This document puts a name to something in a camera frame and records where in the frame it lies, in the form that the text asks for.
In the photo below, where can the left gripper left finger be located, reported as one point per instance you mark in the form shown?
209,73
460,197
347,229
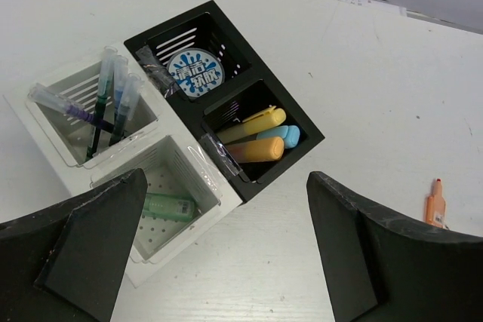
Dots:
67,261

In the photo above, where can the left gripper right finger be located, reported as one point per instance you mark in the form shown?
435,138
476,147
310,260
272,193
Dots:
381,265

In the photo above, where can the green highlighter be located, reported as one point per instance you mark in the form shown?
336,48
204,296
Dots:
169,207

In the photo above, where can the orange yellow short highlighter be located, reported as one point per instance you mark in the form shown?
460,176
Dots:
264,150

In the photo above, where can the large light blue highlighter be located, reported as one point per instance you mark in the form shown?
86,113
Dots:
289,133

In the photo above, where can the blue gel pen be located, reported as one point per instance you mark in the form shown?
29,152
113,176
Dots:
46,97

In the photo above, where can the pale yellow highlighter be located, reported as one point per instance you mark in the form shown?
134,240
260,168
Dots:
259,122

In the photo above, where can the black gel pen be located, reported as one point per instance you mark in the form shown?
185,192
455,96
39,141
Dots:
126,107
103,88

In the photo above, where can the white slotted pen holder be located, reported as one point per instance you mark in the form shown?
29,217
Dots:
158,143

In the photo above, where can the black mesh pen holder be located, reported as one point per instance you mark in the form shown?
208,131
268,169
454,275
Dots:
249,87

